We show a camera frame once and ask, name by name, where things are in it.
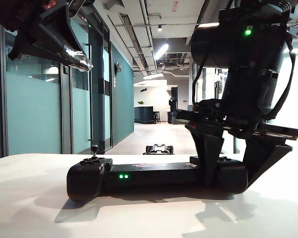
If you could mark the black door card reader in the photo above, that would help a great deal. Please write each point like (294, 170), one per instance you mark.
(66, 71)

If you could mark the small white wall sign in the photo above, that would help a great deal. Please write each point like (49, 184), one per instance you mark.
(114, 82)

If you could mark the dark wooden bar stool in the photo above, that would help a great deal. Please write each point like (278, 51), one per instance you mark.
(157, 116)

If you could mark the black wall mounted device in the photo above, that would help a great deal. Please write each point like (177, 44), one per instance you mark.
(143, 90)

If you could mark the black quadruped robot dog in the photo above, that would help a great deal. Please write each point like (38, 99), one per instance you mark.
(159, 149)

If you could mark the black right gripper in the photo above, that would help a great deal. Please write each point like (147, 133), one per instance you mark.
(208, 109)

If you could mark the white ceiling strip light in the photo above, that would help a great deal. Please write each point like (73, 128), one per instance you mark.
(161, 52)
(153, 76)

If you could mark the black handheld remote control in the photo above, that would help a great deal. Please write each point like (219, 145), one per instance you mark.
(151, 178)

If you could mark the green potted plant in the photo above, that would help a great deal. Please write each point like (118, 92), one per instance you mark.
(140, 102)

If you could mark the black ceiling spot lamp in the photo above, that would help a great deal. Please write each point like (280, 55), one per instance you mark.
(159, 28)

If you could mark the tall black cabinet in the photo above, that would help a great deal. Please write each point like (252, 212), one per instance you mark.
(173, 96)

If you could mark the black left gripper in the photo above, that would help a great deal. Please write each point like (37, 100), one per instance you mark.
(22, 17)

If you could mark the dark bar counter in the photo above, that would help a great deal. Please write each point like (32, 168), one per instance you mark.
(144, 115)

